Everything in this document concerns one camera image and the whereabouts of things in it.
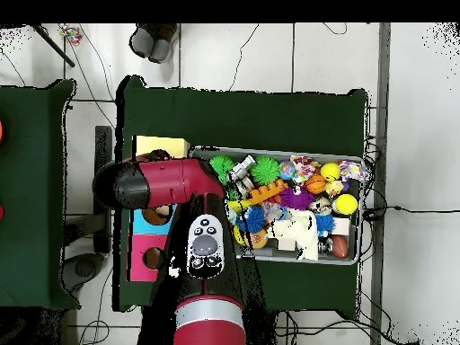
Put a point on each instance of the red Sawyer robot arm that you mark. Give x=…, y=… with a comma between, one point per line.
x=180, y=183

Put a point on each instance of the wooden box with three holes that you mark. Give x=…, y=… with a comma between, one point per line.
x=147, y=144

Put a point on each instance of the orange plastic toy block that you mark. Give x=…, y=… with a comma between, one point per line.
x=266, y=192

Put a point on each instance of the blue spiky ball with eyes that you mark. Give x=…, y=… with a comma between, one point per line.
x=253, y=219

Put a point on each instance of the purple furry monster toy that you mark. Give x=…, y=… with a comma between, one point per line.
x=296, y=198

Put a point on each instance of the cream knitted cloth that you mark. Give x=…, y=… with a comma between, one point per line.
x=298, y=233

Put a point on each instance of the dark green table cloth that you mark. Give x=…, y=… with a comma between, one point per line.
x=237, y=108
x=29, y=215

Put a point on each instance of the orange toy basketball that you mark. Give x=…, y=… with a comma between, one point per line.
x=315, y=184

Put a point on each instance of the yellow ball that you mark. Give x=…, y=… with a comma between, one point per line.
x=330, y=171
x=345, y=204

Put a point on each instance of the person's foot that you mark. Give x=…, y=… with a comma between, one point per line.
x=164, y=44
x=142, y=39

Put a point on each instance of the grey round stand base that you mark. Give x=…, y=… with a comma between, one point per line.
x=85, y=269

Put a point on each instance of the small colourful floor toy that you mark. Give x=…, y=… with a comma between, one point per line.
x=70, y=34

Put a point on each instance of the thin black rod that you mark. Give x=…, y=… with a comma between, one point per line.
x=52, y=44

